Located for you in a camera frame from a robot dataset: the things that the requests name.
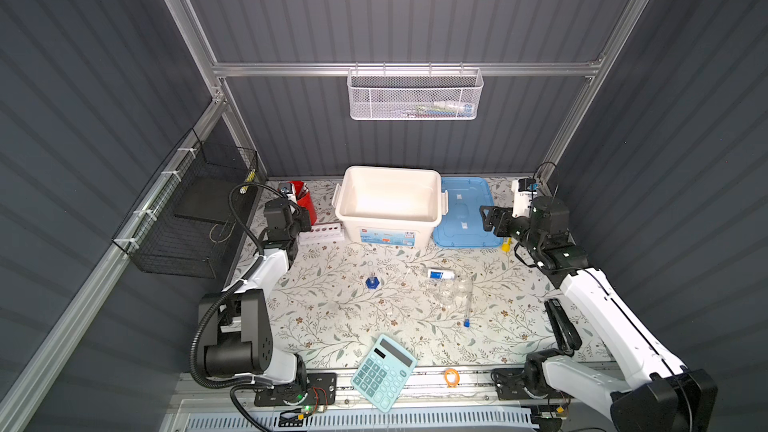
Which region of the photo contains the white blue labelled bottle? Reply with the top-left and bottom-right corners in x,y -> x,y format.
427,268 -> 456,281

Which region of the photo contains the black wire wall basket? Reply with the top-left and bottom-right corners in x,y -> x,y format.
113,133 -> 259,279

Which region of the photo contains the blue plastic bin lid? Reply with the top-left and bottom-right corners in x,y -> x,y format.
432,177 -> 502,249

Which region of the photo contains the teal desk calculator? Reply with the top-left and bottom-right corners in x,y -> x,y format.
351,334 -> 418,413

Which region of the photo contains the small blue-based flask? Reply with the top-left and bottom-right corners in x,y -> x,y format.
365,269 -> 380,290

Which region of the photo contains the beige plastic storage bin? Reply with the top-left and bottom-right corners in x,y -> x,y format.
332,166 -> 449,249

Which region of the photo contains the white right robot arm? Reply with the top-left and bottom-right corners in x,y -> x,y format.
479,196 -> 718,431

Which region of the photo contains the red ribbed plastic cup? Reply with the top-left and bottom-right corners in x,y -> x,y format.
290,180 -> 317,225

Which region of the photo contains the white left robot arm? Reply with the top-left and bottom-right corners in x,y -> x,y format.
189,181 -> 311,403

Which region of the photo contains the white test tube rack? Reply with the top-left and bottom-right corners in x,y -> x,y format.
298,222 -> 345,246

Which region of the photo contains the black stapler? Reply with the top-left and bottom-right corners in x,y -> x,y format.
544,298 -> 582,356

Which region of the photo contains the white wire mesh basket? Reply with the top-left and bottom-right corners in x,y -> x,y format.
346,67 -> 484,121

